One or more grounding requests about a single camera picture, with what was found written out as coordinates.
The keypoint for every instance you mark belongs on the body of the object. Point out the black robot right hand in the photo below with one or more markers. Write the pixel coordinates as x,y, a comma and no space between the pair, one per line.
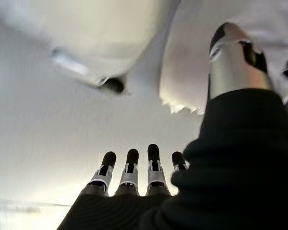
230,167

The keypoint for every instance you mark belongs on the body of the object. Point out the white fringed cushion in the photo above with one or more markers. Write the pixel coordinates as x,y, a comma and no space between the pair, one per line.
182,60

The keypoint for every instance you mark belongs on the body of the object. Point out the silver robot right leg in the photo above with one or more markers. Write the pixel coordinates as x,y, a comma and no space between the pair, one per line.
98,36

